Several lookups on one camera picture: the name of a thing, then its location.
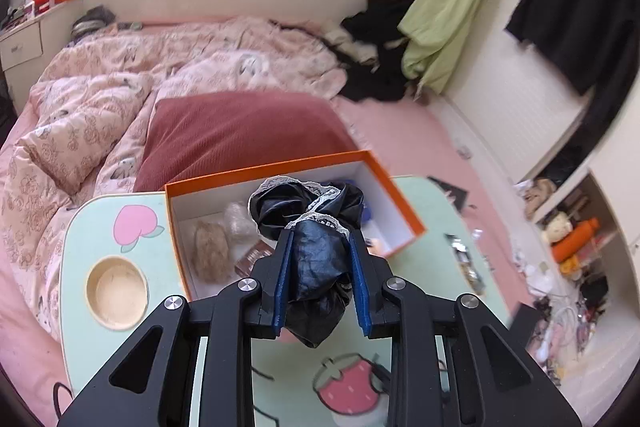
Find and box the beige plush toy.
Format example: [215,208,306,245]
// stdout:
[522,179,557,220]

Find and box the pile of black clothes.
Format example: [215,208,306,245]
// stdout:
[322,0,431,102]

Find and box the foil snack wrapper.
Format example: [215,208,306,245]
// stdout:
[445,232,487,295]

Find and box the black cable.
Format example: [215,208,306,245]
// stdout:
[52,382,76,427]

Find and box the black lace-trimmed satin cloth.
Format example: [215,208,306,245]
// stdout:
[248,175,368,349]

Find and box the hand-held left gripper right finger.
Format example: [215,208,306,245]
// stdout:
[347,232,583,427]

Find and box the pink floral quilt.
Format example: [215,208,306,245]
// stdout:
[0,16,348,343]

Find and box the white dresser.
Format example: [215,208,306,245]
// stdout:
[0,14,46,72]

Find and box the green cartoon desktop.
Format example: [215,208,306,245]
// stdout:
[60,177,516,427]

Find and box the grey clothing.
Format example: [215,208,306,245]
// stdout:
[72,6,116,38]

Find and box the black hanging garment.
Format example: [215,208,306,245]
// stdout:
[505,0,640,95]

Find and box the crumpled clear plastic wrap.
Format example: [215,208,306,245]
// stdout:
[223,202,261,243]

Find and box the dark red pillow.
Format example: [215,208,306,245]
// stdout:
[134,91,368,194]

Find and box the small brown card box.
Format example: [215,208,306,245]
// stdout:
[235,239,275,275]

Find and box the orange bottle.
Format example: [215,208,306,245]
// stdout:
[551,218,600,263]

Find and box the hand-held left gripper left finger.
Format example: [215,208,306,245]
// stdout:
[57,231,296,427]

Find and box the beige fur pom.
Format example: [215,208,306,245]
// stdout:
[191,221,233,284]

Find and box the orange cardboard box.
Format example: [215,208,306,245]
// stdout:
[165,150,427,303]

